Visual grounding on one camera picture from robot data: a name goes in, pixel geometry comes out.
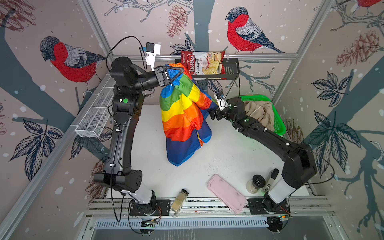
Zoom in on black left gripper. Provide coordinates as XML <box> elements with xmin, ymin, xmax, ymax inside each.
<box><xmin>133</xmin><ymin>68</ymin><xmax>183</xmax><ymax>95</ymax></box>

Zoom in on rainbow striped shorts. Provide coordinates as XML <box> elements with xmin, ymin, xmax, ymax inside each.
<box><xmin>160</xmin><ymin>63</ymin><xmax>218</xmax><ymax>166</ymax></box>

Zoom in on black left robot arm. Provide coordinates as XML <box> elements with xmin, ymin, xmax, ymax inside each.
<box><xmin>94</xmin><ymin>57</ymin><xmax>185</xmax><ymax>206</ymax></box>

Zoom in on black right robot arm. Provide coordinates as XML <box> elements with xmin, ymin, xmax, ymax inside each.
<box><xmin>209</xmin><ymin>97</ymin><xmax>318</xmax><ymax>209</ymax></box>

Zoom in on beige shorts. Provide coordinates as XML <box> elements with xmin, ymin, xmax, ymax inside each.
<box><xmin>245</xmin><ymin>101</ymin><xmax>275</xmax><ymax>131</ymax></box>

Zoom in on red Chuba chips bag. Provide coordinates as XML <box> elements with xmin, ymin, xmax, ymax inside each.
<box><xmin>181</xmin><ymin>51</ymin><xmax>225</xmax><ymax>75</ymax></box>

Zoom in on green plastic basket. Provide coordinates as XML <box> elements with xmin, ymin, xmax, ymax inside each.
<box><xmin>240</xmin><ymin>95</ymin><xmax>286</xmax><ymax>136</ymax></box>

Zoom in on black white marker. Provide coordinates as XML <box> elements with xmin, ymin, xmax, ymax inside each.
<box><xmin>263</xmin><ymin>169</ymin><xmax>279</xmax><ymax>193</ymax></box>

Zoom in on pink rectangular case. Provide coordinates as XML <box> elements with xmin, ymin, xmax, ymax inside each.
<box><xmin>207</xmin><ymin>174</ymin><xmax>247</xmax><ymax>214</ymax></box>

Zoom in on spice jar black lid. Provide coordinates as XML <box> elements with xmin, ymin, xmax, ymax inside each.
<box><xmin>171</xmin><ymin>189</ymin><xmax>189</xmax><ymax>215</ymax></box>

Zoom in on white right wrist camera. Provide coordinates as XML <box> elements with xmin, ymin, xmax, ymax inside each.
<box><xmin>215</xmin><ymin>91</ymin><xmax>229</xmax><ymax>111</ymax></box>

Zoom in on black wall basket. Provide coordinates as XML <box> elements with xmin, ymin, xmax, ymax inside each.
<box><xmin>192</xmin><ymin>58</ymin><xmax>240</xmax><ymax>81</ymax></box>

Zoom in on white wire mesh shelf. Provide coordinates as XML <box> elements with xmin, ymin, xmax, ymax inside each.
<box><xmin>75</xmin><ymin>74</ymin><xmax>116</xmax><ymax>138</ymax></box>

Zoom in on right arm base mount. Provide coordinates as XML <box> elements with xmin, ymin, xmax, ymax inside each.
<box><xmin>246</xmin><ymin>197</ymin><xmax>291</xmax><ymax>215</ymax></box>

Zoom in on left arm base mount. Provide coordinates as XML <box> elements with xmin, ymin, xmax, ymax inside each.
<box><xmin>129</xmin><ymin>199</ymin><xmax>171</xmax><ymax>217</ymax></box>

